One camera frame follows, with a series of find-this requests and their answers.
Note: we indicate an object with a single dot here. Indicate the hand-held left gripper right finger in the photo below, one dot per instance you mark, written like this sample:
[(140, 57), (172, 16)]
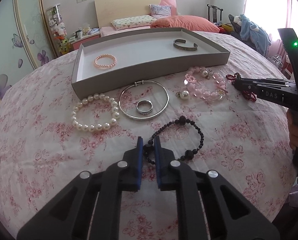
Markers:
[(157, 155)]

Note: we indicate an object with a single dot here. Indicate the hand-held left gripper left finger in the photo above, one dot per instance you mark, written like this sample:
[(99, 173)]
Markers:
[(139, 152)]

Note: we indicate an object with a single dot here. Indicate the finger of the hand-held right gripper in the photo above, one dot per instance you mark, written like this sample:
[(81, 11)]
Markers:
[(271, 93), (266, 81)]

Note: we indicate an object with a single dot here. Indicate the silver bangle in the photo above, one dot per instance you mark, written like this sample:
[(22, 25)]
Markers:
[(124, 110)]

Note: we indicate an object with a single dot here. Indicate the single pearl charm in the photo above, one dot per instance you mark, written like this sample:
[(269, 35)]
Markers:
[(184, 95)]

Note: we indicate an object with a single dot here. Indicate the grey cardboard tray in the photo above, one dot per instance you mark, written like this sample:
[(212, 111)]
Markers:
[(149, 52)]

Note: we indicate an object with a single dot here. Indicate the person's right hand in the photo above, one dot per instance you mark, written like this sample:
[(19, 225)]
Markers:
[(294, 130)]

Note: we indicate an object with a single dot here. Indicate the blue plush robe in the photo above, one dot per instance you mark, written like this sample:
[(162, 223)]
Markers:
[(254, 35)]

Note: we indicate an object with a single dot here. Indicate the black wooden chair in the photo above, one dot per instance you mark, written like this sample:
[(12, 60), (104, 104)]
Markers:
[(215, 13)]

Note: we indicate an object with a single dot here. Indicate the pink floral bed cover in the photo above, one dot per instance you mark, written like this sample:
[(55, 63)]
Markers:
[(39, 130)]

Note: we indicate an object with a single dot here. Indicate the pink nightstand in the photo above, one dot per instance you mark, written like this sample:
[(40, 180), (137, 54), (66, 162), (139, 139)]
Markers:
[(85, 41)]

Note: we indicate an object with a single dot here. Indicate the pink bed sheet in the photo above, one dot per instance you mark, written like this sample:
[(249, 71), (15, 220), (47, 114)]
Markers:
[(109, 32)]

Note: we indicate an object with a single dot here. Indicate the purple printed pillow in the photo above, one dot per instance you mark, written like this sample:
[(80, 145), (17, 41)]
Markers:
[(160, 11)]

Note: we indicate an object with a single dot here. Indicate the floral cream pillow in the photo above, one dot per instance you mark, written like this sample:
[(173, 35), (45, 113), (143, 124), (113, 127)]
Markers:
[(131, 22)]

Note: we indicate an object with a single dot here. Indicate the white mug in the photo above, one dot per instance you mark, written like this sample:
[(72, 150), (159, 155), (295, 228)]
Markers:
[(79, 33)]

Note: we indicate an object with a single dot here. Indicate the beige and pink headboard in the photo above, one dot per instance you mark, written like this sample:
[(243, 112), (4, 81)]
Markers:
[(126, 7)]

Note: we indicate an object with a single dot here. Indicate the plush toy display tube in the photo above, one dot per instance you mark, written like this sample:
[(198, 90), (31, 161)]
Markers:
[(57, 30)]

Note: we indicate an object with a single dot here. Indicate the flower-print wardrobe doors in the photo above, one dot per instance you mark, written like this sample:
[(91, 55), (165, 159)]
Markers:
[(16, 30)]

